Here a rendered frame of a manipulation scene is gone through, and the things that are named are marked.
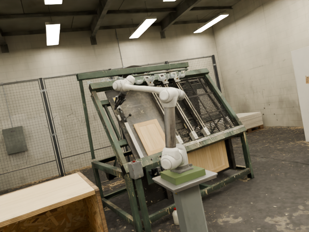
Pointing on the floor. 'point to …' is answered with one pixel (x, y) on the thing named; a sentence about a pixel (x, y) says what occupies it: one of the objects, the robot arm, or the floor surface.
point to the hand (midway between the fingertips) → (116, 107)
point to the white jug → (175, 217)
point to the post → (143, 205)
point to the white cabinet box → (302, 84)
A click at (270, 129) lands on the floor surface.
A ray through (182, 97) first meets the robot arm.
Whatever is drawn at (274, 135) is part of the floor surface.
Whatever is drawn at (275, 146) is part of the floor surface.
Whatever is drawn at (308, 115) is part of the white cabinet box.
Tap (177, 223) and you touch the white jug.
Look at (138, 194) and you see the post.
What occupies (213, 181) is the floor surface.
